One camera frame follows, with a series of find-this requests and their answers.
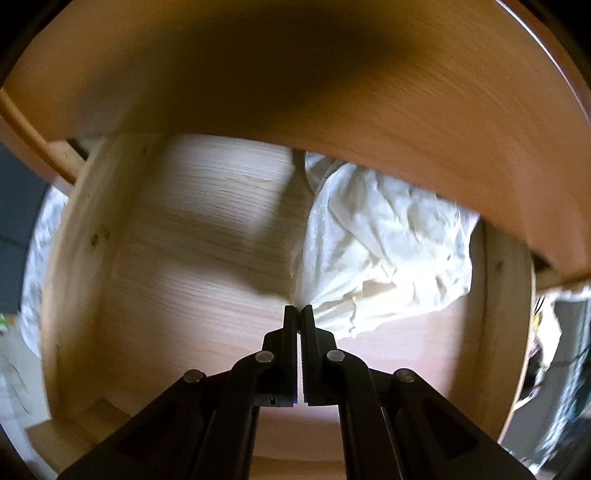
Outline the cream white garment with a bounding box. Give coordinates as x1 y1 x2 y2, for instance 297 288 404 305
290 152 479 339

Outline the wooden lower drawer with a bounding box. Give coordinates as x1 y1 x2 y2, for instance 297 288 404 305
28 134 535 471

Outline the wooden drawer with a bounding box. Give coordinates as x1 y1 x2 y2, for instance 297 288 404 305
1 1 590 284
28 134 535 471

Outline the grey floral bed sheet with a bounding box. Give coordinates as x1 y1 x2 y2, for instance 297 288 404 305
19 187 69 358

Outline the wooden upper drawer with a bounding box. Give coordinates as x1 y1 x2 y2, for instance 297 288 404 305
1 1 590 284

